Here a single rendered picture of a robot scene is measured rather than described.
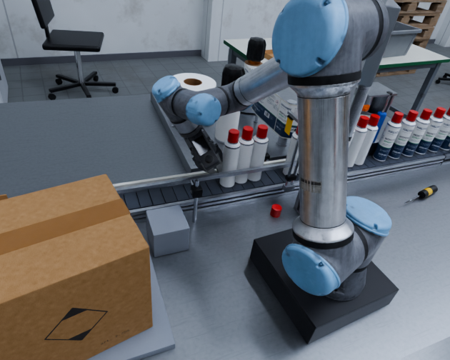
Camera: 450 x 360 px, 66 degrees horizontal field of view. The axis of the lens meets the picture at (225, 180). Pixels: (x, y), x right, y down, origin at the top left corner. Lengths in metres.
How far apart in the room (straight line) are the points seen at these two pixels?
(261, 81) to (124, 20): 3.98
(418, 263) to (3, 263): 1.06
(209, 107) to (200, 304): 0.48
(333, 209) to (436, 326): 0.54
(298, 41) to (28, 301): 0.57
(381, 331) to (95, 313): 0.67
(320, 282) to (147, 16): 4.37
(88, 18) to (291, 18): 4.17
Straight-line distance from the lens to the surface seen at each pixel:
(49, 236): 0.68
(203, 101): 0.82
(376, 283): 0.99
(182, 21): 4.94
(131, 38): 4.80
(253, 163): 1.15
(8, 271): 0.66
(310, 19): 0.55
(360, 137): 1.34
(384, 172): 1.52
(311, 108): 0.58
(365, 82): 0.99
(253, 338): 0.88
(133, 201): 1.09
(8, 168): 1.40
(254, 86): 0.84
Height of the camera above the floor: 1.60
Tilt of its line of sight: 37 degrees down
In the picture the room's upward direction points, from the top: 8 degrees clockwise
